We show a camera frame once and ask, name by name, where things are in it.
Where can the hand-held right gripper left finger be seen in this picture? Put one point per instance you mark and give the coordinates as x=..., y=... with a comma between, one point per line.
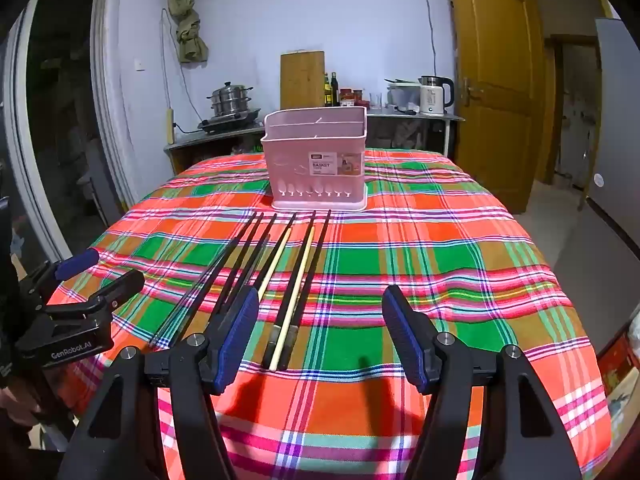
x=239, y=340

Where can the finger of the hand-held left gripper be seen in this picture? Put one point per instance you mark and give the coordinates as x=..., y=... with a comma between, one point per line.
x=117, y=287
x=77, y=261

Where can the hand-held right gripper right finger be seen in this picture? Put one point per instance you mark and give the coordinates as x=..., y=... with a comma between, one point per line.
x=404, y=340

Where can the beige wooden chopstick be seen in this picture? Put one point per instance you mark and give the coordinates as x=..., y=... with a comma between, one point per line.
x=292, y=300
x=276, y=257

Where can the row of black chopsticks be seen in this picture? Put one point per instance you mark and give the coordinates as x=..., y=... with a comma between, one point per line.
x=316, y=245

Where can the pink plastic utensil basket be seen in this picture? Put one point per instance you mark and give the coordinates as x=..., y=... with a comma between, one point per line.
x=315, y=160

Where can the person's left hand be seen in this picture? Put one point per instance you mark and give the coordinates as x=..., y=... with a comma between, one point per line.
x=17, y=405

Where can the plaid tablecloth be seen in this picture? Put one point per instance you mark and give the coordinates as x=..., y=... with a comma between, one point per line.
x=410, y=240

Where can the yellow power strip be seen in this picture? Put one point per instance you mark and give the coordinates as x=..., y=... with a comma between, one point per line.
x=169, y=126

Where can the induction cooker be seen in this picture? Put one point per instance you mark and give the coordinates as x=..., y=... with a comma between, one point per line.
x=227, y=122

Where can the red cardboard box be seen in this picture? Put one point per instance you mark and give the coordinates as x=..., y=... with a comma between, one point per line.
x=620, y=365

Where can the steel counter table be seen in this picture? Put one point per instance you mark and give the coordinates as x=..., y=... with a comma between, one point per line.
x=415, y=120

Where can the steel steamer pot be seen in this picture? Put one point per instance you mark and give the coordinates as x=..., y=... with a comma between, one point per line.
x=230, y=97

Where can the clear drinking glass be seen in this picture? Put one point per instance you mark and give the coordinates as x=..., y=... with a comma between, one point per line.
x=376, y=102

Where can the white electric kettle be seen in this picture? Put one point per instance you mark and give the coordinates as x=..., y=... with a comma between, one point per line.
x=432, y=97

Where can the dark oil bottle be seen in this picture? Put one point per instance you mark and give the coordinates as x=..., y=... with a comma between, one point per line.
x=327, y=92
x=334, y=91

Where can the wooden cutting board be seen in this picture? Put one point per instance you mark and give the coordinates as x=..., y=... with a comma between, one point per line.
x=302, y=80

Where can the yellow wooden door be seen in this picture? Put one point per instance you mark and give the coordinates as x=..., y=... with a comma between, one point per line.
x=492, y=85

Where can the hanging green cloth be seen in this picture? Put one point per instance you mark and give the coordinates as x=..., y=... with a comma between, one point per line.
x=187, y=15

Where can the grey refrigerator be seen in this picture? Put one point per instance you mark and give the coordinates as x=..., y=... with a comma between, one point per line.
x=617, y=135

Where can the white door frame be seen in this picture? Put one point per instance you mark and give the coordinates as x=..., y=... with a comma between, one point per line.
x=105, y=85

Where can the white wall switch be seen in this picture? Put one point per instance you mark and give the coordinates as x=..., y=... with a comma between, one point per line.
x=140, y=63

